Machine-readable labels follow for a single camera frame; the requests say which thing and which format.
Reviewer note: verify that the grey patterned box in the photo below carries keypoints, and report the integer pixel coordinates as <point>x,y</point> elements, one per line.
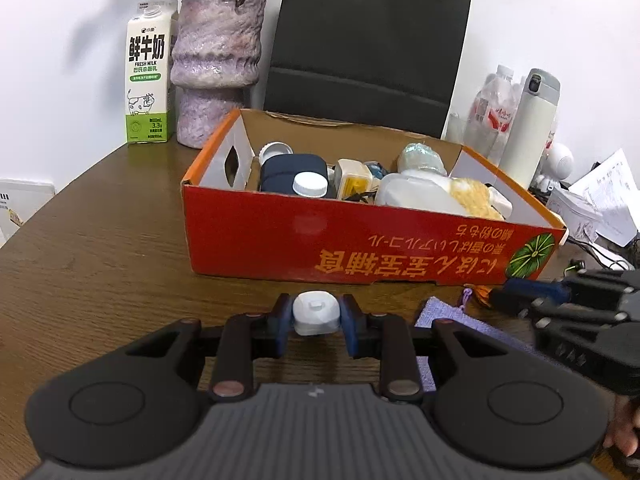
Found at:
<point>572,212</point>

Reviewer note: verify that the white astronaut figure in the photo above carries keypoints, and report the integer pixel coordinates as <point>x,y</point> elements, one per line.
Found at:
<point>559,162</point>

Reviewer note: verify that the white printed box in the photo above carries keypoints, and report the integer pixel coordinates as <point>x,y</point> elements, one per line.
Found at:
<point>25,205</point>

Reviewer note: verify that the purple cloth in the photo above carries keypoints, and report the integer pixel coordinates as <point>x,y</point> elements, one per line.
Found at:
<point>440,310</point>

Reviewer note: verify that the white plastic jug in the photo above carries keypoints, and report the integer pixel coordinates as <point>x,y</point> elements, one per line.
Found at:
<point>415,195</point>

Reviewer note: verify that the white round lid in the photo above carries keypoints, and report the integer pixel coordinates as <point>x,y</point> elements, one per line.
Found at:
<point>275,151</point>

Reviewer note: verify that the navy zip pouch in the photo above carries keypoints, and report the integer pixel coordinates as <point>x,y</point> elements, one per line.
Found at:
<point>285,170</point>

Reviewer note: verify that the yellow fluffy sponge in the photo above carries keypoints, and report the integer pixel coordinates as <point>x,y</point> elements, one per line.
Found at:
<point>472,197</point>

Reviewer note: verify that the orange charm with purple tassel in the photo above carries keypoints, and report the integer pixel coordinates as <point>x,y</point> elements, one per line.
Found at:
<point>482,294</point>

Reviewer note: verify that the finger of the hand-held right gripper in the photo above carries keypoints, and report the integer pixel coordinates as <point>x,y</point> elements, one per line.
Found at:
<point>535,292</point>
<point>575,317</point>

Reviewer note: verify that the white thermos bottle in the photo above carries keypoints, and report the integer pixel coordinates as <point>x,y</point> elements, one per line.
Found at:
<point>527,135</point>

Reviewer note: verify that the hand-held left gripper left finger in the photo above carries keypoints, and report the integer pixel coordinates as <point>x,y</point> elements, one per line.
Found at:
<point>281,330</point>

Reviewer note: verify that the pale green wrapped item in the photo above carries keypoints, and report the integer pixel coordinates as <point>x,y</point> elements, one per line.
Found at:
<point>422,157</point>

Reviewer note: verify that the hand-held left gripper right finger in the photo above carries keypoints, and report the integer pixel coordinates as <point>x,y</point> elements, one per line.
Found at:
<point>351,335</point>

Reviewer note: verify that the white green milk carton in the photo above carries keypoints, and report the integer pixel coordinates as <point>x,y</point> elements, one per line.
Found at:
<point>147,85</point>

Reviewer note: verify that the small white plastic container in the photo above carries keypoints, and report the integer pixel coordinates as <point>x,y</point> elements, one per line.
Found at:
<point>316,312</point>

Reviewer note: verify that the blue white packet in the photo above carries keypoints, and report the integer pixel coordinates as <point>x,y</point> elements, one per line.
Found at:
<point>377,169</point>

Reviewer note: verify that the wooden desk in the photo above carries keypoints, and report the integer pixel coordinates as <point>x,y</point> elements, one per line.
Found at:
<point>100,270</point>

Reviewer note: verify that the white paper sheets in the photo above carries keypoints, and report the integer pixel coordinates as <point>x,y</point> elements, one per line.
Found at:
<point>610,195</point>

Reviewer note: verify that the red cardboard box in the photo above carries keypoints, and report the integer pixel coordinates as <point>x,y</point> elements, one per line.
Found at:
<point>280,240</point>

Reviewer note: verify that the person's right hand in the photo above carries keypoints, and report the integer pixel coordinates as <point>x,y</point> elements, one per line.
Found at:
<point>625,425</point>

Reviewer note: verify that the black paper bag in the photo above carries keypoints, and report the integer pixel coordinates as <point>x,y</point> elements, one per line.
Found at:
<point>365,45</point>

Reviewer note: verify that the purple ceramic vase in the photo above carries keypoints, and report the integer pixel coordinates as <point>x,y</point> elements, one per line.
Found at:
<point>215,70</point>

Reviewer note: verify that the clear plastic water bottle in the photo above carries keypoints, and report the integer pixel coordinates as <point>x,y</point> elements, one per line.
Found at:
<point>475,110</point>
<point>501,110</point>

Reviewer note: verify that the white screw cap bottle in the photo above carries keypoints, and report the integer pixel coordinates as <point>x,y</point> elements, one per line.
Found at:
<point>310,185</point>

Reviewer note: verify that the clear glass cup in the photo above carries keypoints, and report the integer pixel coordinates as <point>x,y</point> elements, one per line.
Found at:
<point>455,127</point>

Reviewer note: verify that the small yellow white box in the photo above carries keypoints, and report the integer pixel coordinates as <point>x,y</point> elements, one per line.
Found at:
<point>352,180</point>

